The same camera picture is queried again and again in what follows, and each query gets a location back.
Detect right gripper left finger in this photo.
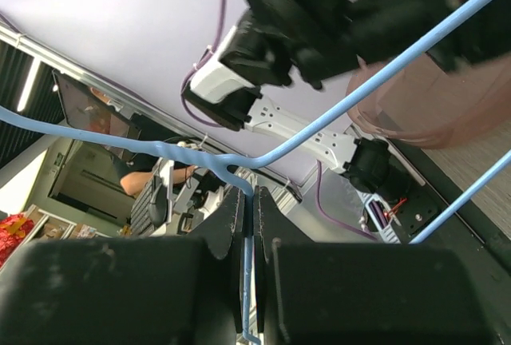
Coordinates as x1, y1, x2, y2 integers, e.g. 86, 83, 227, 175
1, 189, 245, 344

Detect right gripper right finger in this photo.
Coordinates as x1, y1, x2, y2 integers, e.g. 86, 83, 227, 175
253, 187, 510, 344

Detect light blue wire hanger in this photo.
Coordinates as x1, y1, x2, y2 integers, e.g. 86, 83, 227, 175
1, 0, 492, 334

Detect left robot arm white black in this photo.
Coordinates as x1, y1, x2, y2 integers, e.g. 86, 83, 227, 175
182, 0, 510, 198

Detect person at desk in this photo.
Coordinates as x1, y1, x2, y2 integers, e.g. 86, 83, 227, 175
110, 113, 198, 197

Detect computer monitor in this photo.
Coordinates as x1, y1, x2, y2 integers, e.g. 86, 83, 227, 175
52, 69, 140, 140

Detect brown translucent plastic basin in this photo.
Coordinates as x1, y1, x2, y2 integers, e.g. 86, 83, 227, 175
348, 54, 510, 149

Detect white slotted cable duct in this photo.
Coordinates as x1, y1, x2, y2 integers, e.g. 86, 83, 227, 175
358, 192, 401, 244

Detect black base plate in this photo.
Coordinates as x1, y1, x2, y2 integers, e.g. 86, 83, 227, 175
370, 139, 510, 271

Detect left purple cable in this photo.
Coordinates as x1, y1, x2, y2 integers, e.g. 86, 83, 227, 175
179, 0, 380, 242

